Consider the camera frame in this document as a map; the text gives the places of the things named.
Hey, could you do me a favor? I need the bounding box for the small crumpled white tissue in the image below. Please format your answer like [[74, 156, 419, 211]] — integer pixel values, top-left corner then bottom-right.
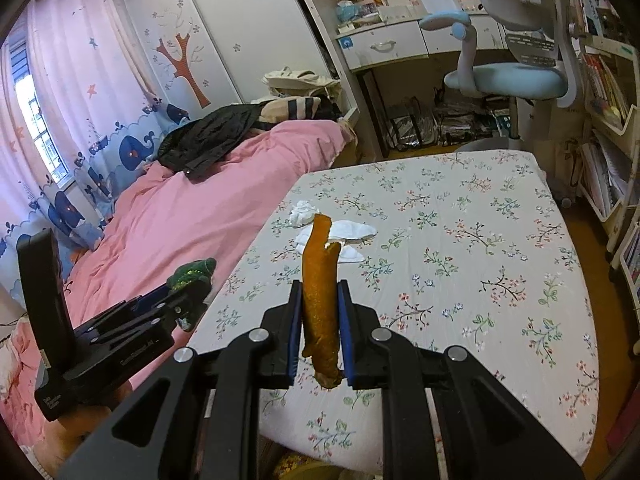
[[288, 201, 321, 226]]

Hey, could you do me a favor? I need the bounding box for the clear plastic storage bag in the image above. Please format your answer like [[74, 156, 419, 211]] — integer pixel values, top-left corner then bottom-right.
[[387, 102, 436, 151], [435, 102, 511, 143]]

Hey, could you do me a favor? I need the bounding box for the black jacket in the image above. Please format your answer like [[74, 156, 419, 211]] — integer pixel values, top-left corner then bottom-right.
[[157, 102, 271, 181]]

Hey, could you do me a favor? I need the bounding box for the long orange peel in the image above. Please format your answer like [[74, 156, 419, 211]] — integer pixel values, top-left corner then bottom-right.
[[300, 213, 346, 389]]

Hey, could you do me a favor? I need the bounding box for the floral covered table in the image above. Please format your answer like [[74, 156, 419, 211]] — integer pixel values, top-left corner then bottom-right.
[[187, 150, 601, 480]]

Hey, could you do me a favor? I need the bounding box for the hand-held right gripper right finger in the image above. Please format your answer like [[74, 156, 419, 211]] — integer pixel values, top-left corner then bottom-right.
[[336, 281, 586, 480]]

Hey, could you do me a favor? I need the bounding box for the cream canvas tote bag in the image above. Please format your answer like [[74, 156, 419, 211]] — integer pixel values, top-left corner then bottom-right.
[[263, 66, 341, 98]]

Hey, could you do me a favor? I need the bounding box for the green wrapper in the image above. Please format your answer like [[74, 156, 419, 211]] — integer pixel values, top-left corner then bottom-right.
[[167, 258, 218, 333]]

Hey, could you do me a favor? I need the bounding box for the striped beige bag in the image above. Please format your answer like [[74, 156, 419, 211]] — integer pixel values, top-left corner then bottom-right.
[[252, 95, 341, 123]]

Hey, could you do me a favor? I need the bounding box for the blue plastic packet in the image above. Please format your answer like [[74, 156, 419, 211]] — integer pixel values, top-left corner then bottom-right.
[[335, 0, 378, 23]]

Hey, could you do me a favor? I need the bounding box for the pink blanket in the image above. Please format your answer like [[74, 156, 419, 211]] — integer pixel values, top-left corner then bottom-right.
[[0, 120, 351, 456]]

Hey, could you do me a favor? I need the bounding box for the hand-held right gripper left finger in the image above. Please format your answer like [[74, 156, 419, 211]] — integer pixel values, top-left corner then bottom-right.
[[57, 284, 305, 480]]

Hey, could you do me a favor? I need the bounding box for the blue and grey desk chair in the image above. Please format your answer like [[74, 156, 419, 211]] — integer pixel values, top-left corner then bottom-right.
[[419, 0, 588, 153]]

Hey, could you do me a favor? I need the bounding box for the pink whale print curtain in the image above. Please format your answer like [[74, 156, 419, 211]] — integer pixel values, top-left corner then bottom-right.
[[0, 0, 193, 306]]

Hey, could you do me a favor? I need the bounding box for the white wardrobe with tree decal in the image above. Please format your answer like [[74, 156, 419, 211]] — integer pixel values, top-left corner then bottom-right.
[[120, 0, 341, 126]]

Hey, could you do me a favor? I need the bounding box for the white desk with drawers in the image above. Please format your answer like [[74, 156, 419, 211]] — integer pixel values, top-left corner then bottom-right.
[[285, 0, 586, 161]]

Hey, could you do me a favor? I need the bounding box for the window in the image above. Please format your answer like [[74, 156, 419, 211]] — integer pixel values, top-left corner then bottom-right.
[[7, 35, 68, 191]]

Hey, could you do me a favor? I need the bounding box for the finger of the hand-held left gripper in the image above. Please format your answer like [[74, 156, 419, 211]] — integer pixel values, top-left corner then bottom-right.
[[75, 305, 207, 346], [131, 285, 203, 318]]

